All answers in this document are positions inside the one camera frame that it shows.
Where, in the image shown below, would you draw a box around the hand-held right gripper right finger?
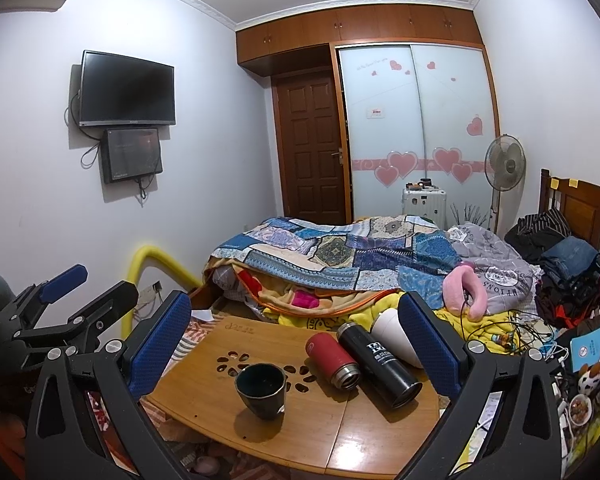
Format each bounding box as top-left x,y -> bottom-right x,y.
394,290 -> 581,480

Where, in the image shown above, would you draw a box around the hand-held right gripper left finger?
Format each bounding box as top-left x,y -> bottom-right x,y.
26,290 -> 202,480

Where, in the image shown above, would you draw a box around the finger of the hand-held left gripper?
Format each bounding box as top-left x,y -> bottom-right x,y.
66,280 -> 140,343
0,263 -> 89,326

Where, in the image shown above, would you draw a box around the white cup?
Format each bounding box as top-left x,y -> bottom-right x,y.
370,308 -> 427,369

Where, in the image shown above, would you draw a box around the dark ceramic cup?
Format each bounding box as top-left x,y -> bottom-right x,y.
234,363 -> 288,421

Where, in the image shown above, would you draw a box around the striped cloth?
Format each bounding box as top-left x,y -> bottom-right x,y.
164,319 -> 217,377

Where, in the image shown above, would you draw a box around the black thermos bottle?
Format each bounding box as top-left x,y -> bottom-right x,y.
336,322 -> 424,410

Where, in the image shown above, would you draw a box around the yellow foam tube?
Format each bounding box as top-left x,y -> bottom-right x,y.
121,244 -> 204,342

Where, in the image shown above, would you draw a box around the pink neck pillow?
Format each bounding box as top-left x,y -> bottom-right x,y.
441,260 -> 491,321

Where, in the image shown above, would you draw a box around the yellow blanket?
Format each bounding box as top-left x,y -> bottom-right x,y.
264,290 -> 523,357

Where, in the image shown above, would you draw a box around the red thermos bottle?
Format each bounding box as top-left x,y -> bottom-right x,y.
305,331 -> 364,390

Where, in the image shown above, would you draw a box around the grey printed quilt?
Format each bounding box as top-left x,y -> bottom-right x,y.
430,222 -> 544,322

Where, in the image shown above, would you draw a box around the blue patchwork quilt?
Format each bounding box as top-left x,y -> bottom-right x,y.
207,214 -> 464,307

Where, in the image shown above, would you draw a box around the white suitcase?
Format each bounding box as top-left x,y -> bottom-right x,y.
401,187 -> 449,229

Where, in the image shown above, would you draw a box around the pile of dark clothes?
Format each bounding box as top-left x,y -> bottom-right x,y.
532,260 -> 600,332

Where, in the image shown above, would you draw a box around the wooden folding bed table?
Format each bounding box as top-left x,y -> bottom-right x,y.
144,316 -> 449,479

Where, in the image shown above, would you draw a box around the small bowl of snacks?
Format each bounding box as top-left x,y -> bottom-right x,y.
567,393 -> 594,424

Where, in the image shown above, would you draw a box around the blue booklet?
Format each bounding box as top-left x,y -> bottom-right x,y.
568,323 -> 600,374

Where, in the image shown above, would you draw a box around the dark striped garment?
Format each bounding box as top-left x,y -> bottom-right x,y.
504,209 -> 574,262

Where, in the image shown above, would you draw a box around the folded blue jeans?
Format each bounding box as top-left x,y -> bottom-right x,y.
538,236 -> 600,287

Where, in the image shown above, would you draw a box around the white standing fan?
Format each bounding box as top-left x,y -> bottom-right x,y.
482,134 -> 527,235

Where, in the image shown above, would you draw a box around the wooden bed headboard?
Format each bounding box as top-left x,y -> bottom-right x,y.
539,169 -> 600,267

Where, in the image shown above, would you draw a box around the brown wooden door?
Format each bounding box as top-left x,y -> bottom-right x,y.
271,72 -> 349,225

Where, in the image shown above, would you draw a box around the wardrobe with heart stickers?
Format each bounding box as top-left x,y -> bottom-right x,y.
332,42 -> 504,234

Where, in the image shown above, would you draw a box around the brown overhead cabinet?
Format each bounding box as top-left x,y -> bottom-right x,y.
235,4 -> 484,79

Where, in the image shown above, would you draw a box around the white wall power socket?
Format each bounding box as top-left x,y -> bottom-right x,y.
136,281 -> 164,307

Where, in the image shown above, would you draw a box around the black television cable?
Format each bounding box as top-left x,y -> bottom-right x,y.
64,91 -> 104,170

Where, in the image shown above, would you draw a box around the white charger cable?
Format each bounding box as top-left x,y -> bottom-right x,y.
529,339 -> 572,364

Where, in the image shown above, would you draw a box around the small black wall monitor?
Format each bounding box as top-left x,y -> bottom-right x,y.
100,127 -> 164,185

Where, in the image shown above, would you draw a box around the black wall television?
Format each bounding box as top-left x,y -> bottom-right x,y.
78,50 -> 177,128

